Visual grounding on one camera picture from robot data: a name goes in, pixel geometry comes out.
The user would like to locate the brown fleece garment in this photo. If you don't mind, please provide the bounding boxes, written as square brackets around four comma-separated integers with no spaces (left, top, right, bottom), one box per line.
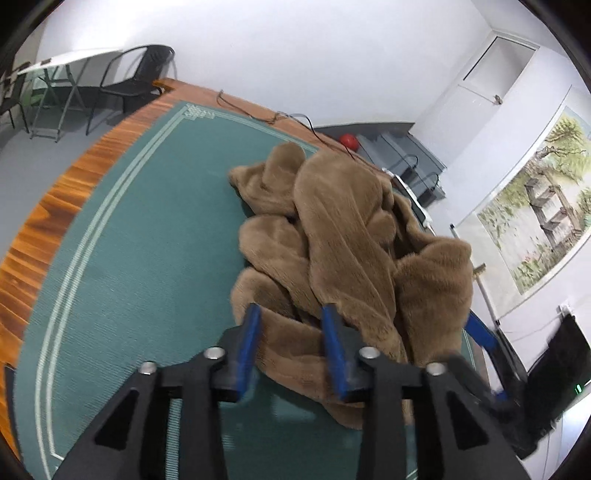
[228,142,473,430]

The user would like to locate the black cable on table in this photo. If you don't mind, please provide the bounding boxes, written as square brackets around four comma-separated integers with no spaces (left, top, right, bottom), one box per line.
[216,89,371,163]

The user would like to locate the black metal chair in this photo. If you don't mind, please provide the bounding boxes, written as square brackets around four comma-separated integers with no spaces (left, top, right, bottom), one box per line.
[85,44,175,135]

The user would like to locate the wooden ruler stick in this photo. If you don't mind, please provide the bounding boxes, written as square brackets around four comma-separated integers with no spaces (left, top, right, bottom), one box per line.
[473,263,486,277]

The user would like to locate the red ball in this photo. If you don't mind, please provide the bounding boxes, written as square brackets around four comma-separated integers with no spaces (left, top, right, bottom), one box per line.
[339,133,360,152]

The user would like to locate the hanging scroll painting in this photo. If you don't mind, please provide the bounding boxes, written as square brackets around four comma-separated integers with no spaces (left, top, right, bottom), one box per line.
[452,87,590,320]

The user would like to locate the white folding table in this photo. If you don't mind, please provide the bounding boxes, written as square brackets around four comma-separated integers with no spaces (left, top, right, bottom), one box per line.
[17,49,122,142]

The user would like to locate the green table mat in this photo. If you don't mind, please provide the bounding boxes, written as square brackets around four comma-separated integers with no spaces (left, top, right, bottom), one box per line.
[12,101,482,480]

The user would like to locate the black tracker camera box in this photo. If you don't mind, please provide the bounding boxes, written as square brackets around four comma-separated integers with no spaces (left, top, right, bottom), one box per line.
[525,314,590,424]

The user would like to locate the black power adapter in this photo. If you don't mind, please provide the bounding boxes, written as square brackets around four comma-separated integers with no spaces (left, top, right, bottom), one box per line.
[401,155,419,184]
[418,173,446,208]

